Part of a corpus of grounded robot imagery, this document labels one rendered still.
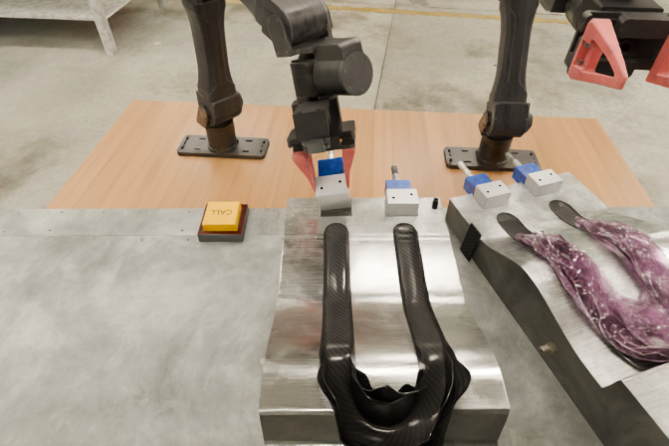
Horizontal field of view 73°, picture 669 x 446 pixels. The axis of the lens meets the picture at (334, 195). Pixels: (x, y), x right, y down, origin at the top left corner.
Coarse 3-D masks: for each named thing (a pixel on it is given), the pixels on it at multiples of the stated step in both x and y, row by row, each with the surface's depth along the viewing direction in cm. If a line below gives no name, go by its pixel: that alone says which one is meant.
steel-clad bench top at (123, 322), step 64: (0, 256) 79; (64, 256) 79; (128, 256) 79; (192, 256) 79; (256, 256) 79; (0, 320) 69; (64, 320) 69; (128, 320) 69; (192, 320) 69; (256, 320) 69; (512, 320) 69; (0, 384) 62; (64, 384) 62; (128, 384) 62; (192, 384) 62; (256, 384) 62; (512, 384) 62
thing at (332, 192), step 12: (324, 168) 74; (336, 168) 74; (324, 180) 71; (336, 180) 71; (324, 192) 70; (336, 192) 70; (348, 192) 74; (324, 204) 73; (336, 204) 73; (348, 204) 74
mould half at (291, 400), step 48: (288, 240) 70; (384, 240) 70; (432, 240) 70; (288, 288) 63; (384, 288) 63; (432, 288) 63; (288, 336) 54; (384, 336) 54; (480, 336) 54; (288, 384) 48; (384, 384) 48; (480, 384) 48; (288, 432) 48; (336, 432) 48; (480, 432) 49
